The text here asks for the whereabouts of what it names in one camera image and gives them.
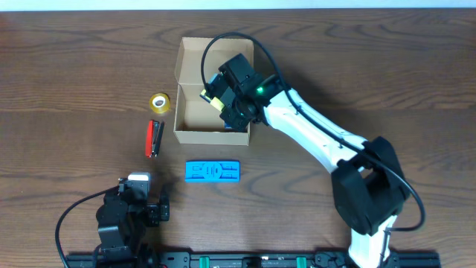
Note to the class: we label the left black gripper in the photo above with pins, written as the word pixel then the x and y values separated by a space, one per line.
pixel 160 211

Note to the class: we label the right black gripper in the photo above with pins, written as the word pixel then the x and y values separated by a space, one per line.
pixel 236 124

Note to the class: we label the yellow highlighter pen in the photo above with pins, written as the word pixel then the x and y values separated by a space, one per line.
pixel 214 102

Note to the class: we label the blue plastic holder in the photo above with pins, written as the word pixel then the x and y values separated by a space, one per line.
pixel 212 172

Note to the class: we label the brown cardboard box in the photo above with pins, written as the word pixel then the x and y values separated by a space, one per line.
pixel 196 121

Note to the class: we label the red black stapler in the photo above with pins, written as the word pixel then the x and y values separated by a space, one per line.
pixel 155 131

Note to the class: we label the yellow tape roll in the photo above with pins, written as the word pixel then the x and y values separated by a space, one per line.
pixel 159 103

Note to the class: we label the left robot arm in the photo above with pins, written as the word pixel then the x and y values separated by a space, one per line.
pixel 124 217

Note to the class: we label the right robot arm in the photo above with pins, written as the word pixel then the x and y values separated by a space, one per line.
pixel 367 181

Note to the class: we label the black mounting rail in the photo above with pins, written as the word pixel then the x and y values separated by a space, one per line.
pixel 334 259

